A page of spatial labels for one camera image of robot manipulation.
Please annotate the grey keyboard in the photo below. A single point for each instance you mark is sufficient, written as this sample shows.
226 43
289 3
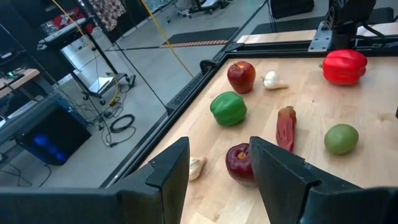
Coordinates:
62 34

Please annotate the red yellow apple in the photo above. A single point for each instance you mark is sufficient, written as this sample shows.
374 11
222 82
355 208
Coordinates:
241 77

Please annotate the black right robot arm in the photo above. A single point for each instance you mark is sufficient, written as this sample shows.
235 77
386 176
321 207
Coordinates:
345 18

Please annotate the black table frame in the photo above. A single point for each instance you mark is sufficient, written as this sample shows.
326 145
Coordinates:
280 53

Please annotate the black computer blue lights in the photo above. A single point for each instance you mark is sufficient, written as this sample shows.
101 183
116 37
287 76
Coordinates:
53 140

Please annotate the green bell pepper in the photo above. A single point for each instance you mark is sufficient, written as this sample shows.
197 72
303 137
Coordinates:
228 109

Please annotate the red fabric items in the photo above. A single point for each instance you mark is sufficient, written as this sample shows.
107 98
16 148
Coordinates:
62 20

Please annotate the white garlic bulb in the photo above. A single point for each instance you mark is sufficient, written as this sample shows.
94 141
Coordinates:
271 80
196 168

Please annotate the green lime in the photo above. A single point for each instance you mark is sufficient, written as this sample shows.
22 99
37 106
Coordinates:
341 139

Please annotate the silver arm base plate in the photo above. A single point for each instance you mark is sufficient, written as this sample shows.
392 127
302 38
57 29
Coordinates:
320 40

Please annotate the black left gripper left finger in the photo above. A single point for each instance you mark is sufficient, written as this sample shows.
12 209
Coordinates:
140 205

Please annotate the dark red apple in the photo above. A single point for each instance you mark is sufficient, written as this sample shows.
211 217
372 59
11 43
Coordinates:
237 165

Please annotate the black floor case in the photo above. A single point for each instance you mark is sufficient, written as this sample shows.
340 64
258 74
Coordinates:
292 8

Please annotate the black corner bracket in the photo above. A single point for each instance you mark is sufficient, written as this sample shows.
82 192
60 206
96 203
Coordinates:
206 65

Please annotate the red chili pepper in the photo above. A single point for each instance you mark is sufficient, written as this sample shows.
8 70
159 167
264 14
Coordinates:
286 127

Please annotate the wooden desk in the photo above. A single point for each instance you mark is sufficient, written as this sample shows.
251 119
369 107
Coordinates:
21 79

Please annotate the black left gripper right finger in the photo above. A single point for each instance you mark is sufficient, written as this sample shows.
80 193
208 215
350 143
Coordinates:
295 202

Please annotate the brown patterned cloth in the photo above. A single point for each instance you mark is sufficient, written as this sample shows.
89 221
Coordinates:
107 12

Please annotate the black floor mat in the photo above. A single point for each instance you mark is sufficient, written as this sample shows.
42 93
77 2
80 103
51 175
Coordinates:
286 25

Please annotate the black rolling stand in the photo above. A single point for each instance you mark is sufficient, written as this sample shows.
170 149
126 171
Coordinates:
101 84

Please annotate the black mat striped edge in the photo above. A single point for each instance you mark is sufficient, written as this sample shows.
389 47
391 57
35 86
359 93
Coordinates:
202 35

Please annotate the red bell pepper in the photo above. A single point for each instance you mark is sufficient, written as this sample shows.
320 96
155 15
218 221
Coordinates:
343 67

